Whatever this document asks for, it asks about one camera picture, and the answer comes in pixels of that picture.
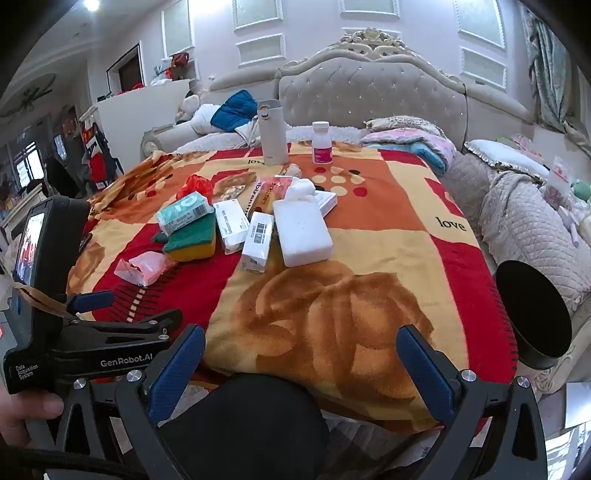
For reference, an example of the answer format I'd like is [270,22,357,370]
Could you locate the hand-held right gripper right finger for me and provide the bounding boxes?
[396,324,550,480]

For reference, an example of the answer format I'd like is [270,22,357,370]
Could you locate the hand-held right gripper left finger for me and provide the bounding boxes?
[23,324,207,480]

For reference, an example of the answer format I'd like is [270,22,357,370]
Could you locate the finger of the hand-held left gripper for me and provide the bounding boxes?
[65,308,184,348]
[65,290,115,319]

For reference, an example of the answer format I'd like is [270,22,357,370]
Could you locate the green yellow sponge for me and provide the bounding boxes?
[163,213,218,263]

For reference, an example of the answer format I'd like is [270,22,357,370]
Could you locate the black trash bin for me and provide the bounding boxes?
[495,260,573,370]

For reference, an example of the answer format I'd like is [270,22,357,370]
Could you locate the teal box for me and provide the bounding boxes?
[157,193,213,235]

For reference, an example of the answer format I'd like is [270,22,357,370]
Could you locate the white barcode box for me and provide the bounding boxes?
[241,211,276,274]

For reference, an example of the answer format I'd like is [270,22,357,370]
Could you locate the white foam block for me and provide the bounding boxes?
[273,196,334,268]

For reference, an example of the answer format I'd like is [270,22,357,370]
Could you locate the orange snack packet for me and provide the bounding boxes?
[259,176,296,214]

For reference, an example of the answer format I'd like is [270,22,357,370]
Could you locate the person's left hand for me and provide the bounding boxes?
[0,382,65,446]

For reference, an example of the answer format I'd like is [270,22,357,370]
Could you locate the pink wet wipe packet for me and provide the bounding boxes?
[114,251,174,288]

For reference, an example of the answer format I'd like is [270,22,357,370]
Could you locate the person's black trouser leg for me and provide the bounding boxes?
[159,373,331,480]

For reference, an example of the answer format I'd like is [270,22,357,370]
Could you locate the red hanging garment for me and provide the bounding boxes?
[88,121,125,195]

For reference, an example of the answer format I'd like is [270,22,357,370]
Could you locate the white medicine box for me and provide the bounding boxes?
[213,200,250,254]

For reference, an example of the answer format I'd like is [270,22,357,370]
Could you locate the printed red orange blanket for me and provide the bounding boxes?
[67,138,518,435]

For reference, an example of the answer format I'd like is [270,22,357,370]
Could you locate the white cabinet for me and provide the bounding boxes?
[95,78,199,176]

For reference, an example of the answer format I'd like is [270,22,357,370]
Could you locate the nut snack packet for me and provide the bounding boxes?
[212,184,247,204]

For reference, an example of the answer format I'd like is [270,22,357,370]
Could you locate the quilted beige sofa cover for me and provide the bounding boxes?
[443,154,498,250]
[480,171,591,319]

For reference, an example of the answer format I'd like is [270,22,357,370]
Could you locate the white flat box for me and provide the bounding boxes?
[314,190,338,217]

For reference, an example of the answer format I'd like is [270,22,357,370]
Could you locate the white garment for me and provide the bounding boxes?
[187,104,259,144]

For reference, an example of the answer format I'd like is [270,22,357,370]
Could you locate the lilac pet brush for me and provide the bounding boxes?
[558,205,583,247]

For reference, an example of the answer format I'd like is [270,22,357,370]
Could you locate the white crumpled tissue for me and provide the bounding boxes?
[281,178,317,201]

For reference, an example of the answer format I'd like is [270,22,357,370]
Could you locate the blue folded blanket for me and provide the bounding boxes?
[406,141,451,174]

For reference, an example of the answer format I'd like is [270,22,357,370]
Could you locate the white lace pillow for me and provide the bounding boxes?
[464,138,555,185]

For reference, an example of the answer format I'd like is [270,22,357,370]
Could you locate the blue jacket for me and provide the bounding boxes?
[210,90,259,132]

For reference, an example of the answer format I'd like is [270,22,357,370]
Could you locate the white thermos flask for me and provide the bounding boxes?
[257,99,290,166]

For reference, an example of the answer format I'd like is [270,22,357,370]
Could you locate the clear plastic bag red print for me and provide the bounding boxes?
[542,157,578,208]

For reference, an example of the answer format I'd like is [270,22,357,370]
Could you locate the pink folded blanket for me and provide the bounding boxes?
[360,127,458,162]

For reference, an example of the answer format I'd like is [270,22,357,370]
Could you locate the pink label pill bottle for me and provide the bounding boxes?
[312,121,332,165]

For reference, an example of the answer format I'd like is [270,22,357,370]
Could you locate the pink printed plastic bag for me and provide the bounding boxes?
[510,134,550,158]

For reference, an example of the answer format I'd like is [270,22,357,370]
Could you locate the patterned cushion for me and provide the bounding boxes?
[363,116,444,134]

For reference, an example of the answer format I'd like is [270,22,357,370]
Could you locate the beige tufted sofa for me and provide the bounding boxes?
[141,28,591,388]

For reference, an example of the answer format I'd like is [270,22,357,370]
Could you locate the floral curtain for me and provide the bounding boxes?
[519,0,591,144]

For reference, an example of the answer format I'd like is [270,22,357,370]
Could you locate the black cable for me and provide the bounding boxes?
[0,449,144,480]

